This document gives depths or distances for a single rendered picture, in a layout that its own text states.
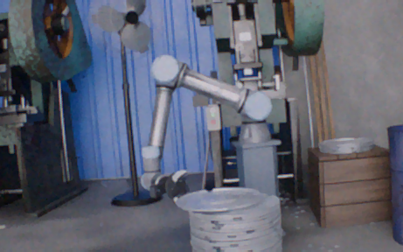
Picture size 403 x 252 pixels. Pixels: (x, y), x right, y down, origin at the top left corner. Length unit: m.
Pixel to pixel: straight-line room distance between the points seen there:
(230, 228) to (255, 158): 0.70
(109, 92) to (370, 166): 2.69
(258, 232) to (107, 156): 2.96
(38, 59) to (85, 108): 1.45
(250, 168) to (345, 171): 0.47
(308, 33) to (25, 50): 1.79
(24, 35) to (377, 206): 2.28
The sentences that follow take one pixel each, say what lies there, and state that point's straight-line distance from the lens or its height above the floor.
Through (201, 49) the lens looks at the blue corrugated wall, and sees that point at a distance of 3.79.
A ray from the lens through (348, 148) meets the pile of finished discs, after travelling 1.97.
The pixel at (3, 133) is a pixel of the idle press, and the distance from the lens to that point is 2.88.
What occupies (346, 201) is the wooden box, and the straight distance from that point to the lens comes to 1.96.
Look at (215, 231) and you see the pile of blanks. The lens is 1.15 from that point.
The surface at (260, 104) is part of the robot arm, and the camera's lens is 1.65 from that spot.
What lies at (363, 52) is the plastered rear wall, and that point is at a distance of 4.03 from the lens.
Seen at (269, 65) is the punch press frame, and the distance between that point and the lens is 2.82.
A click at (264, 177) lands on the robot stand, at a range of 1.80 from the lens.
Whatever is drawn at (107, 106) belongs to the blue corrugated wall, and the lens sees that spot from 3.93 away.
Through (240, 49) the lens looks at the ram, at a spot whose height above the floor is 0.98.
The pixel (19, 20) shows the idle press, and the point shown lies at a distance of 2.66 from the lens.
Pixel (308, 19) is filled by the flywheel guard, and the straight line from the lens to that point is 2.39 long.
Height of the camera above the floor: 0.63
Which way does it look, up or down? 3 degrees down
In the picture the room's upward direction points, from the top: 5 degrees counter-clockwise
